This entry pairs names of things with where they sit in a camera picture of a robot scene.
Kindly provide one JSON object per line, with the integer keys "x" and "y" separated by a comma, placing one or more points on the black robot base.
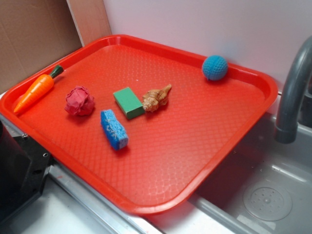
{"x": 23, "y": 168}

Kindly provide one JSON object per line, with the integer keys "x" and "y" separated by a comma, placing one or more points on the blue sponge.
{"x": 113, "y": 129}

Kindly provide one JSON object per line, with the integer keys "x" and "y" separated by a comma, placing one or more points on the red plastic tray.
{"x": 172, "y": 150}

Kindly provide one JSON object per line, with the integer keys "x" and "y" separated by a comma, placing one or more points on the brown conch seashell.
{"x": 155, "y": 98}

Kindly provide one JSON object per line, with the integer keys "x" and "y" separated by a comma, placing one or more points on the green rectangular block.
{"x": 128, "y": 103}

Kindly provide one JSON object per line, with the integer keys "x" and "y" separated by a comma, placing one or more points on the blue dimpled ball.
{"x": 214, "y": 68}

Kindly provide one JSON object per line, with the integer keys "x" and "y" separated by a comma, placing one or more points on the crumpled red paper ball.
{"x": 79, "y": 102}

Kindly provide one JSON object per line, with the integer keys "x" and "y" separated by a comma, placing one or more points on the orange toy carrot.
{"x": 42, "y": 85}

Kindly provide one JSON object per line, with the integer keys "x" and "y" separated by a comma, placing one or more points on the grey plastic faucet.
{"x": 296, "y": 101}

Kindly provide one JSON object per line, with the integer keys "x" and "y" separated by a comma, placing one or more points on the grey toy sink basin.
{"x": 261, "y": 187}

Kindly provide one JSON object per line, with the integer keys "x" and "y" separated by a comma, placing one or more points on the brown cardboard panel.
{"x": 36, "y": 33}

